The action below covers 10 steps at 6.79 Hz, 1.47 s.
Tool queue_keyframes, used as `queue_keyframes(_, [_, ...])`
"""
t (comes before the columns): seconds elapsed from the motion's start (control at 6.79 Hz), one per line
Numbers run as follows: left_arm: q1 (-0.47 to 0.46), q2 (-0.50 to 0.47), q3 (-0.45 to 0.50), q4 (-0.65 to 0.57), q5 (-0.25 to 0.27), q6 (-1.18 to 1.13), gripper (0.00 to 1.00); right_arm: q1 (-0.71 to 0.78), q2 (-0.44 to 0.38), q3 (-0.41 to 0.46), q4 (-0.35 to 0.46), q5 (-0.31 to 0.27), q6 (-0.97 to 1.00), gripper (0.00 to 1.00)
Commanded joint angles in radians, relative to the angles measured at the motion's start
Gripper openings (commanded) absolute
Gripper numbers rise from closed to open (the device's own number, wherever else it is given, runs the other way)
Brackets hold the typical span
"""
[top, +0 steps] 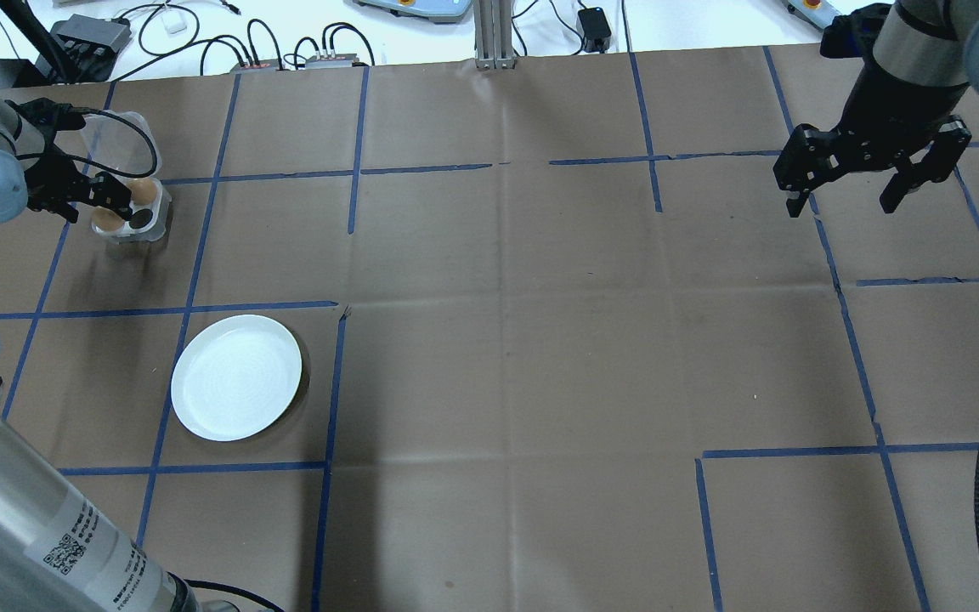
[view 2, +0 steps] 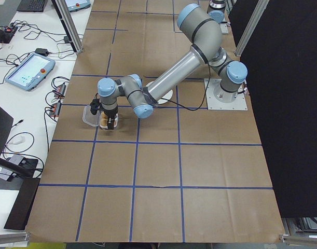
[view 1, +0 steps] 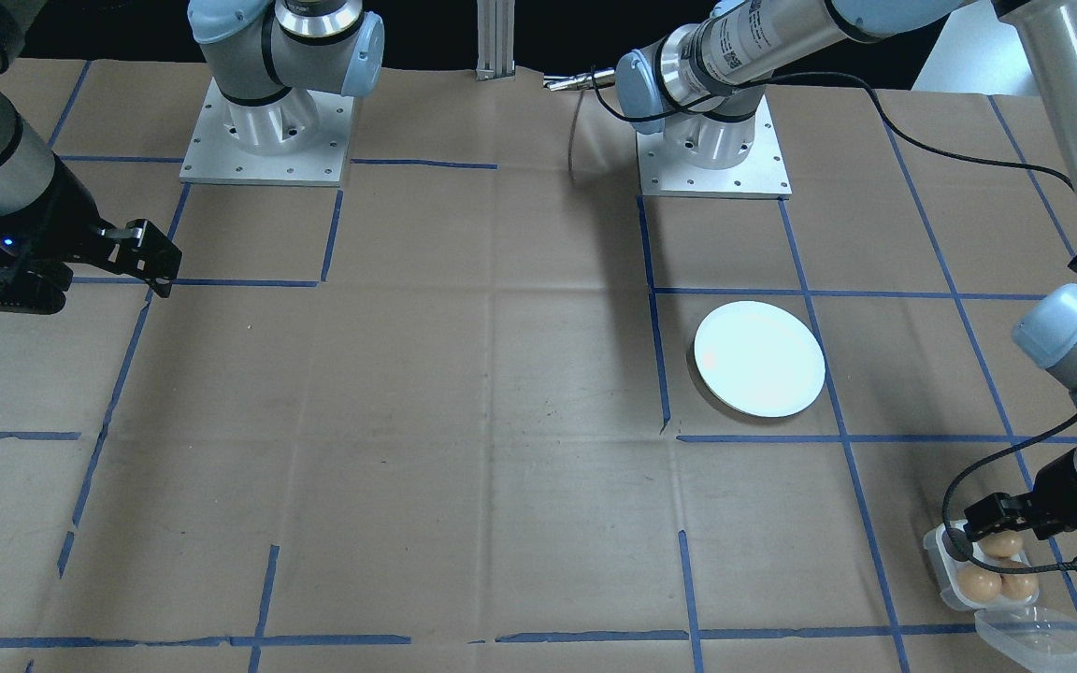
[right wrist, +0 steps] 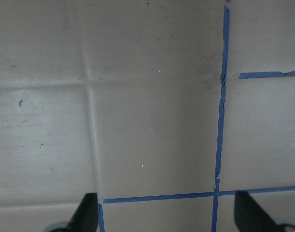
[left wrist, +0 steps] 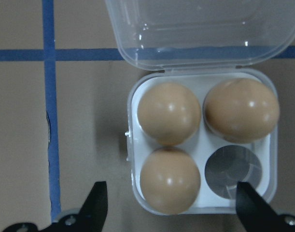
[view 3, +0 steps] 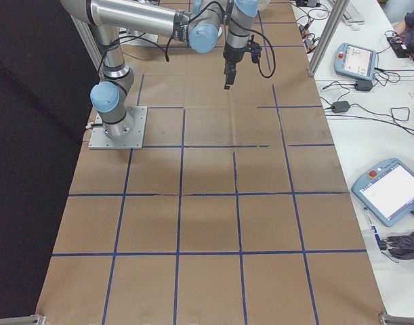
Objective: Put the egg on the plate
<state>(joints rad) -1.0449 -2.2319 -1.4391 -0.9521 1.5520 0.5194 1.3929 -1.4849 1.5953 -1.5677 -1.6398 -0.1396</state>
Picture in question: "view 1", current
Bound short aluminium profile post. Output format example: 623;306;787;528
476;0;518;82

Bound grey cable with metal plug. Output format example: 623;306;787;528
543;70;619;183

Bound clear plastic egg carton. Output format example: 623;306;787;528
924;522;1077;673

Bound white round plate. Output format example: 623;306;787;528
694;300;826;419

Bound black frame cover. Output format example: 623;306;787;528
20;0;955;92

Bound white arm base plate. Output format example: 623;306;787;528
637;93;792;200
179;77;355;188

